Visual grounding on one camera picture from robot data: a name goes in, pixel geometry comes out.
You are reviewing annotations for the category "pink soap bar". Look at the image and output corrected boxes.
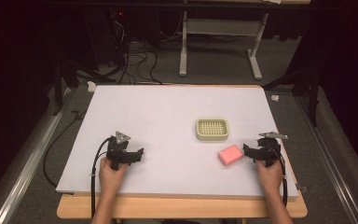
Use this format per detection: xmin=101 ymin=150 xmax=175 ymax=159
xmin=217 ymin=144 xmax=245 ymax=167

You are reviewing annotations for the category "cream soap dish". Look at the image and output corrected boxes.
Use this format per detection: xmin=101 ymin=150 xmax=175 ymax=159
xmin=195 ymin=117 xmax=230 ymax=142

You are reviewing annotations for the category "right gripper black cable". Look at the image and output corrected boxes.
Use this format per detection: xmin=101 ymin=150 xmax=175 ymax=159
xmin=273 ymin=146 xmax=289 ymax=207

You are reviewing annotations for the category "black floor cable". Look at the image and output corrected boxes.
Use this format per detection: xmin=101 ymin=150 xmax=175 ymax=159
xmin=42 ymin=109 xmax=87 ymax=189

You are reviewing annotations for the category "person's left hand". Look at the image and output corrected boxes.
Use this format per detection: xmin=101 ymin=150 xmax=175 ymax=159
xmin=98 ymin=156 xmax=129 ymax=194

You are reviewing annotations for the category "white foam board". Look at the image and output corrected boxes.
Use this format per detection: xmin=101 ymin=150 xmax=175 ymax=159
xmin=55 ymin=85 xmax=299 ymax=199

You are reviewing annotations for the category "aluminium floor rail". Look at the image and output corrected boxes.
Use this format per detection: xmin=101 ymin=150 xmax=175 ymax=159
xmin=294 ymin=94 xmax=358 ymax=224
xmin=0 ymin=87 xmax=75 ymax=224

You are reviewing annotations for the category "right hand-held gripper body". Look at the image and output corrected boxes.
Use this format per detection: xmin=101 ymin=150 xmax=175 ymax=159
xmin=255 ymin=132 xmax=289 ymax=168

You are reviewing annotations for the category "black metal stand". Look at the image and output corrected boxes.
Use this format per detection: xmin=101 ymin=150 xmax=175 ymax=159
xmin=262 ymin=59 xmax=322 ymax=128
xmin=51 ymin=52 xmax=79 ymax=118

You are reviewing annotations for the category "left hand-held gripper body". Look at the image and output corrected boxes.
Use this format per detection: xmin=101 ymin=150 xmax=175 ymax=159
xmin=105 ymin=131 xmax=134 ymax=171

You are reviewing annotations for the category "dark computer tower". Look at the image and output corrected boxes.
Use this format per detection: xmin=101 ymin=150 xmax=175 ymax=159
xmin=103 ymin=7 xmax=131 ymax=64

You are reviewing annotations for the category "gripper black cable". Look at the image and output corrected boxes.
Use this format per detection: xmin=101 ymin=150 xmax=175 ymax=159
xmin=89 ymin=135 xmax=114 ymax=219
xmin=273 ymin=146 xmax=289 ymax=207

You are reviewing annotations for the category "person's right hand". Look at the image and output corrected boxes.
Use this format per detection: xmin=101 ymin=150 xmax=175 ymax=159
xmin=255 ymin=160 xmax=283 ymax=194

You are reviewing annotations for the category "tangle of black cables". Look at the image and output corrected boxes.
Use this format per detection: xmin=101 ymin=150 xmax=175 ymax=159
xmin=105 ymin=18 xmax=164 ymax=86

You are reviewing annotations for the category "wooden table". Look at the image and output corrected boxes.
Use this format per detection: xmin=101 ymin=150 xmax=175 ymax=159
xmin=56 ymin=83 xmax=309 ymax=219

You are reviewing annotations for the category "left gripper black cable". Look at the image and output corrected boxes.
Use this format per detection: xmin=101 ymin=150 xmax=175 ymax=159
xmin=89 ymin=135 xmax=114 ymax=219

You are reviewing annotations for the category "white metal desk frame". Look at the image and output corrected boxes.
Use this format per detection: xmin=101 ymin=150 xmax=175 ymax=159
xmin=178 ymin=10 xmax=270 ymax=81

